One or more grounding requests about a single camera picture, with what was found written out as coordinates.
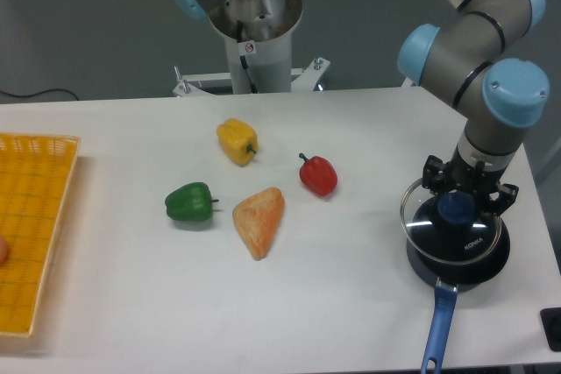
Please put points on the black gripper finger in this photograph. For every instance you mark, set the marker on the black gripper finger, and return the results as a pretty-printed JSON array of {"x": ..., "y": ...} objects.
[
  {"x": 499, "y": 197},
  {"x": 435, "y": 175}
]

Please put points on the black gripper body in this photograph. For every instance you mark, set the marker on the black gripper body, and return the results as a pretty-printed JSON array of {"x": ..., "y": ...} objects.
[{"x": 476, "y": 180}]

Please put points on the glass lid blue knob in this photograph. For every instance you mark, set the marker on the glass lid blue knob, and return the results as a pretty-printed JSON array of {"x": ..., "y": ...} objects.
[{"x": 447, "y": 228}]

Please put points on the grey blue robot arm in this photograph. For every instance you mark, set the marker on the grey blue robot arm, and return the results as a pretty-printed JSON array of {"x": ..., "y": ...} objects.
[{"x": 462, "y": 66}]

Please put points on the red bell pepper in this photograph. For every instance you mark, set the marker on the red bell pepper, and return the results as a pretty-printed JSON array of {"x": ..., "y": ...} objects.
[{"x": 318, "y": 175}]

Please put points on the black device at table edge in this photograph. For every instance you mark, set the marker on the black device at table edge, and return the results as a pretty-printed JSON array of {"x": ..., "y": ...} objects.
[{"x": 550, "y": 318}]

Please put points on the triangular bread pastry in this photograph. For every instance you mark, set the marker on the triangular bread pastry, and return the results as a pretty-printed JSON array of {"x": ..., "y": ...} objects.
[{"x": 257, "y": 218}]

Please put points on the yellow bell pepper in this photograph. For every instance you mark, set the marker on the yellow bell pepper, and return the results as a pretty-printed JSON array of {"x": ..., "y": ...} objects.
[{"x": 238, "y": 140}]

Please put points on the green bell pepper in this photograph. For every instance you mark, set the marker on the green bell pepper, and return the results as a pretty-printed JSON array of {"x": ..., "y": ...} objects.
[{"x": 192, "y": 202}]

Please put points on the yellow woven basket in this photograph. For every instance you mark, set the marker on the yellow woven basket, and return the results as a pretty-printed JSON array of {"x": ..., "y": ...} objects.
[{"x": 36, "y": 171}]

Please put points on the black saucepan blue handle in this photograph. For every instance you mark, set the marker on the black saucepan blue handle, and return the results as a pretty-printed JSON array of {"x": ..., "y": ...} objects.
[{"x": 448, "y": 282}]

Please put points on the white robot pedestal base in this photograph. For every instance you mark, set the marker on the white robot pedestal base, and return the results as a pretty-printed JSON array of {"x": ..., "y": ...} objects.
[{"x": 258, "y": 37}]

